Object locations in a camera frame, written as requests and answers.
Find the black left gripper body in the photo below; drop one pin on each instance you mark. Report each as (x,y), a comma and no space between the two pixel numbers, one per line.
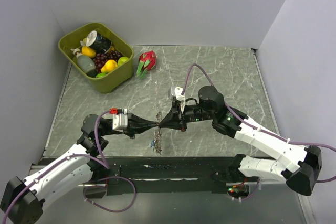
(107,132)

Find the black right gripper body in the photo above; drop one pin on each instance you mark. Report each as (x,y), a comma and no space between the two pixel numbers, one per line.
(193,113)

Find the round metal key ring plate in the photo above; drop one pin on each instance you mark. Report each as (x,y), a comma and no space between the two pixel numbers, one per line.
(156,143)

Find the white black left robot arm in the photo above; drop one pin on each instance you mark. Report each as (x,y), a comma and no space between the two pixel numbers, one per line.
(25,199)

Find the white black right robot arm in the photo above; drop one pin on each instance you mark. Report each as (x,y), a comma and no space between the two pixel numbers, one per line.
(297,166)

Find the green lime toy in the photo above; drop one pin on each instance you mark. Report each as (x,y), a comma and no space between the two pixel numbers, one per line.
(101,75)

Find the olive green plastic bin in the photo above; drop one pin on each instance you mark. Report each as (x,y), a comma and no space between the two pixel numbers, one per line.
(109,82)

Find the yellow pear toy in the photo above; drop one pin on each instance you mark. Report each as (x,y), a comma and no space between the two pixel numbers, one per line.
(109,66)

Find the grey pump bottle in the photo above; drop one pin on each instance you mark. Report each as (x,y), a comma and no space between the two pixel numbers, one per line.
(85,63)

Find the red dragon fruit toy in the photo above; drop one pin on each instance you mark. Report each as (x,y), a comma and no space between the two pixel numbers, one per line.
(147,61)

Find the dark purple grape bunch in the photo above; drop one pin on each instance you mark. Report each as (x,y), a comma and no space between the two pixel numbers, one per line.
(101,59)

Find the green apple toy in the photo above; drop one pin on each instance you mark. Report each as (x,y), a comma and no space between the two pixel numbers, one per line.
(122,60)

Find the yellow lemon toy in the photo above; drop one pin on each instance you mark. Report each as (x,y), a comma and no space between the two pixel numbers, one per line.
(89,52)

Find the black cylindrical can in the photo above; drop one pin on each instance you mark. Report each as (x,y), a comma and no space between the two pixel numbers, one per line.
(98,42)

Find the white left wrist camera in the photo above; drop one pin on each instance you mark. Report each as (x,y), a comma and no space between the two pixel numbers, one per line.
(119,118)

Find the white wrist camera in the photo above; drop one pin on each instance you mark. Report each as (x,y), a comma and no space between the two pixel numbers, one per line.
(119,118)
(175,93)

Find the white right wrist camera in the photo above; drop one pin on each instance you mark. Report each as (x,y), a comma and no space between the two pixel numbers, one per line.
(175,93)

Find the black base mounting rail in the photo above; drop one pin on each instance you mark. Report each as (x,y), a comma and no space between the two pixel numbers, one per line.
(168,175)

